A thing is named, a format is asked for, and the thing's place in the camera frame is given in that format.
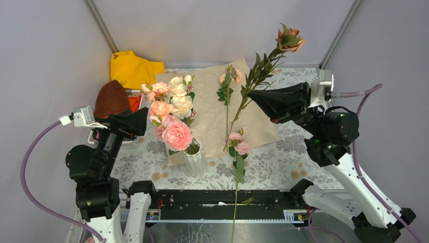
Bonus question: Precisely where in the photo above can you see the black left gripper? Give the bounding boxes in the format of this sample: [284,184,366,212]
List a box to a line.
[90,105,148,176]

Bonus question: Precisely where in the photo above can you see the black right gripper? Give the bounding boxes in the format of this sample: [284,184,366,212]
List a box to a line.
[245,79,321,135]

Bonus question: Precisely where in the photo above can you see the peach rose stem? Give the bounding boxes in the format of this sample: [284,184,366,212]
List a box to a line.
[141,82,172,123]

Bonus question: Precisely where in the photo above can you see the beige kraft wrapping paper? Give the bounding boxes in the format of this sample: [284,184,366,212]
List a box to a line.
[155,64,280,159]

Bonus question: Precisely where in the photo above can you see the large pink peony stem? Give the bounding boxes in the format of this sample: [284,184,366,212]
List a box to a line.
[150,114,200,155]

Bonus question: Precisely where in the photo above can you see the pink double rose stem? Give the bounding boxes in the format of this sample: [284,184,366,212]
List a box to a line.
[227,128,251,242]

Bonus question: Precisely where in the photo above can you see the cream white rose stem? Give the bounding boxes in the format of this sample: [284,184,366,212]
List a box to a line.
[168,74,196,129]

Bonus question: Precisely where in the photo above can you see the dusty brown rose stem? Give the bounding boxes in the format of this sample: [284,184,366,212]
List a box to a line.
[226,23,305,138]

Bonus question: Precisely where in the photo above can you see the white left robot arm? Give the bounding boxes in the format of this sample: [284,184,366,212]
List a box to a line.
[65,106,157,242]

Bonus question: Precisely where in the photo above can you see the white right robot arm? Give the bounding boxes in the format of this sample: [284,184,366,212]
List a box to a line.
[248,83,416,242]

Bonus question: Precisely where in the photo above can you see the white ribbed vase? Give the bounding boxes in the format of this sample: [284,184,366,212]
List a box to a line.
[184,138,207,177]

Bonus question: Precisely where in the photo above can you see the pink artificial flowers at bottom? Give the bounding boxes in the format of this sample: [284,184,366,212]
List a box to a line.
[84,236,95,243]

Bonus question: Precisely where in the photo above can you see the orange cloth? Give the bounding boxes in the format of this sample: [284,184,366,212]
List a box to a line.
[128,95,142,112]

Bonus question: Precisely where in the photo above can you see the white plastic basket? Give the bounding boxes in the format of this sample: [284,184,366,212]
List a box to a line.
[87,89,147,148]

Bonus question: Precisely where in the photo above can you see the brown cloth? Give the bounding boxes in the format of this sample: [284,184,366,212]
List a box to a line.
[94,80,131,118]

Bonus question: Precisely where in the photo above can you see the yellow cloth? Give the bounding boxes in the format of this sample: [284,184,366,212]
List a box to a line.
[110,51,165,90]

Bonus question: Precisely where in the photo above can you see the small pink rose stem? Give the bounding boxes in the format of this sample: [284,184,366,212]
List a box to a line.
[217,64,242,138]

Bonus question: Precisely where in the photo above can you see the floral patterned table mat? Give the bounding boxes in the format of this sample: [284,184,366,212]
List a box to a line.
[97,67,352,191]

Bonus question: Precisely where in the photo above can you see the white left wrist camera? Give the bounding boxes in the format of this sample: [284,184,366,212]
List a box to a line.
[58,106,108,129]

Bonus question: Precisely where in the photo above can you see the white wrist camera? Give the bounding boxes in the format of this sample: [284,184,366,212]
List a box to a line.
[58,106,108,129]
[308,69,334,108]

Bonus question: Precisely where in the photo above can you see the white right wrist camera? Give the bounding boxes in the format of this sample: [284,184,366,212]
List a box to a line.
[308,69,334,108]

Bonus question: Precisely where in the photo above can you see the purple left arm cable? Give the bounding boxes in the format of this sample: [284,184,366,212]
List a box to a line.
[20,120,108,243]

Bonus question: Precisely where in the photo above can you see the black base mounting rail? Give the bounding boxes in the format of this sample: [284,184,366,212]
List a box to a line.
[149,189,312,221]

